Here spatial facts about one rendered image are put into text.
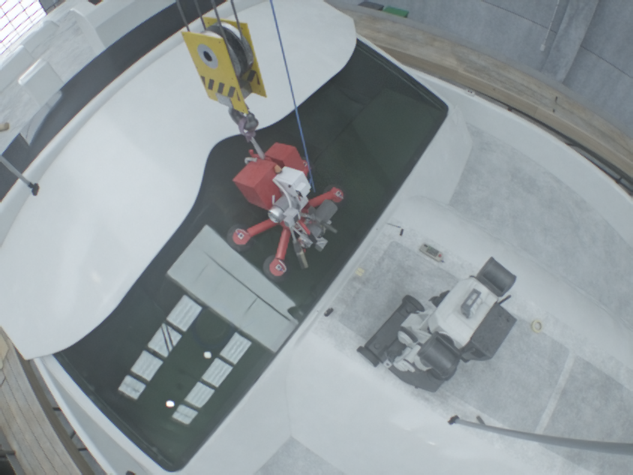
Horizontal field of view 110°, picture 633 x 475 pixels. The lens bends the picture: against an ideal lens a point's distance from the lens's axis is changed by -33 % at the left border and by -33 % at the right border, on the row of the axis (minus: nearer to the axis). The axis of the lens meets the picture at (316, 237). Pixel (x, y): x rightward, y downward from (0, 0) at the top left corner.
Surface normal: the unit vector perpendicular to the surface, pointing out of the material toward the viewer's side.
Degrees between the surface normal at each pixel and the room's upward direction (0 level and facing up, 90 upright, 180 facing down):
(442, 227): 14
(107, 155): 21
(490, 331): 0
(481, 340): 0
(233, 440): 54
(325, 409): 40
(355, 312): 0
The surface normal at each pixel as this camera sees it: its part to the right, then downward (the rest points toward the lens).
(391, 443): -0.41, 0.05
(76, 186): 0.15, -0.19
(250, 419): 0.56, 0.18
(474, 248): 0.03, -0.58
